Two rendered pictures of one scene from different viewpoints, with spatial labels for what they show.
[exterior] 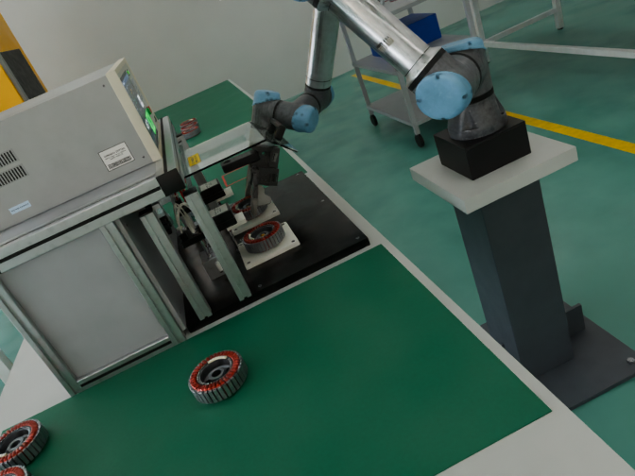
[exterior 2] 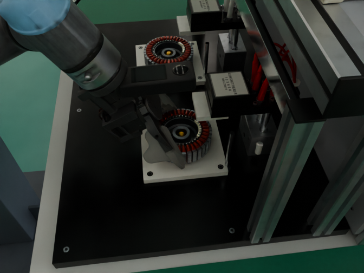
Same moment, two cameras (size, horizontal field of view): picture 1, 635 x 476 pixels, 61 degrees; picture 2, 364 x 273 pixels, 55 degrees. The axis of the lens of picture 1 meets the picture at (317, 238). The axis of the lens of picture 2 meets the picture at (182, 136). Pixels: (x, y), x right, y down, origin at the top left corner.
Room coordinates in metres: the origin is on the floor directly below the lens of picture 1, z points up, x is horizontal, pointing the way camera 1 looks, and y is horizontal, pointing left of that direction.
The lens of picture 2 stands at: (1.95, 0.15, 1.30)
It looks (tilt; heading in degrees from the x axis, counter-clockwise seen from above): 50 degrees down; 179
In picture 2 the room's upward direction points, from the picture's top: straight up
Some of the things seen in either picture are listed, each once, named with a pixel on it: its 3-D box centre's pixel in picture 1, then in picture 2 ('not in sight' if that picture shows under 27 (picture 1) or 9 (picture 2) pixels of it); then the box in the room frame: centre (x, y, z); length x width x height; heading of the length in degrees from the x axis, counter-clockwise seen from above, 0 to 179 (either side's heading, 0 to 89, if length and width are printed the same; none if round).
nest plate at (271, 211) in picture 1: (252, 214); (181, 144); (1.54, 0.16, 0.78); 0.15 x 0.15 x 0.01; 6
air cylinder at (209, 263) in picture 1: (214, 262); (231, 51); (1.28, 0.27, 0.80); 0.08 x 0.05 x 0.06; 6
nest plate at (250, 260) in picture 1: (266, 244); (169, 64); (1.30, 0.13, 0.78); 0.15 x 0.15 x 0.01; 6
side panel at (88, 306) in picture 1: (92, 311); not in sight; (1.05, 0.51, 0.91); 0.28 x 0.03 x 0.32; 96
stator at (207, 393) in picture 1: (217, 376); not in sight; (0.85, 0.28, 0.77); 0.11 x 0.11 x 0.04
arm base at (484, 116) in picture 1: (473, 110); not in sight; (1.32, -0.50, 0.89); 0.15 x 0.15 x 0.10
